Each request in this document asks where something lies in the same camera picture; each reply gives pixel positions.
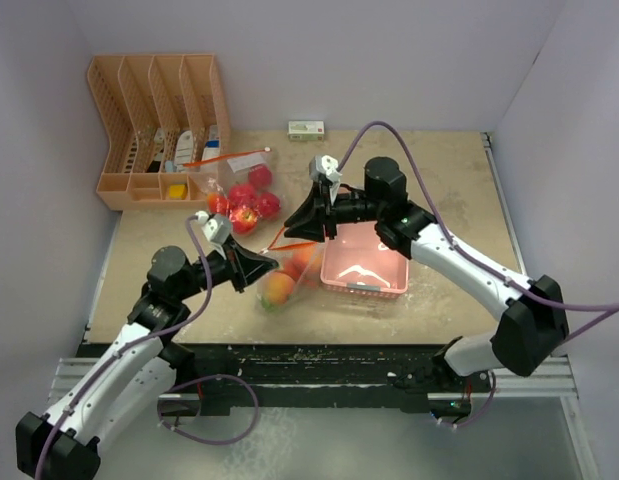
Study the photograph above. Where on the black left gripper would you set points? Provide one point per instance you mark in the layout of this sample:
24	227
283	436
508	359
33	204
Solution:
242	265

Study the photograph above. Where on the clear orange-zipper bag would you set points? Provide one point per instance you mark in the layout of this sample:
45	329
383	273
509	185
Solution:
281	249
218	175

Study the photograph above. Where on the pink perforated plastic basket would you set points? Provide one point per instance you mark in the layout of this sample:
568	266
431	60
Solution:
357	262

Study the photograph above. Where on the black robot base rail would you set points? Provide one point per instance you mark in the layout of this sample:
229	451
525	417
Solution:
409	378

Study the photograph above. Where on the white leaflet package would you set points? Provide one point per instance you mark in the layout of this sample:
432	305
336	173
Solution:
184	151

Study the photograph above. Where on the yellow grey stamp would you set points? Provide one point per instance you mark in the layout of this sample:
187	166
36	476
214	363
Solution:
177	192

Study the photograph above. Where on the red apple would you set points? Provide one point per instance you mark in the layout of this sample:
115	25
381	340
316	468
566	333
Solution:
260	177
244	220

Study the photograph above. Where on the clear orange-zipper top bag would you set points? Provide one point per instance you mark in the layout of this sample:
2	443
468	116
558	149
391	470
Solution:
218	175

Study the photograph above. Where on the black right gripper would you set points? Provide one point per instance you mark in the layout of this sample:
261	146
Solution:
313	205

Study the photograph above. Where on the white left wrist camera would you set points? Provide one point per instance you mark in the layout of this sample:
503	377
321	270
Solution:
215	227

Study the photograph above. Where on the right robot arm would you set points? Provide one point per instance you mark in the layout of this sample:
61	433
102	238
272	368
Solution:
528	329

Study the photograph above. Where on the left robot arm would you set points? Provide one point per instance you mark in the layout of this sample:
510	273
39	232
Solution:
69	440

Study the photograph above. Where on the green white small box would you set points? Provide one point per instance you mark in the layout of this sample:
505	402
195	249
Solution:
306	130

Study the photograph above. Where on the blue white box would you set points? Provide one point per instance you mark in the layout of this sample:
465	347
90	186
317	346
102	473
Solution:
211	150

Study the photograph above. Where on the dark red round fruit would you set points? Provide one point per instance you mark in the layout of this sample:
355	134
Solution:
242	195

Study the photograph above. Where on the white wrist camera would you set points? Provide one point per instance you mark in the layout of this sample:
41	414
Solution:
215	227
327	167

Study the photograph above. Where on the peach plastic file organizer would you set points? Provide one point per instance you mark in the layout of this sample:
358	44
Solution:
145	102

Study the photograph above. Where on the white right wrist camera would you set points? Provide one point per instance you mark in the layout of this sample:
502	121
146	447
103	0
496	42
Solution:
327	167

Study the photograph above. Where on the yellow red pear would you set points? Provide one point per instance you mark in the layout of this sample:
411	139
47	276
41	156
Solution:
218	204

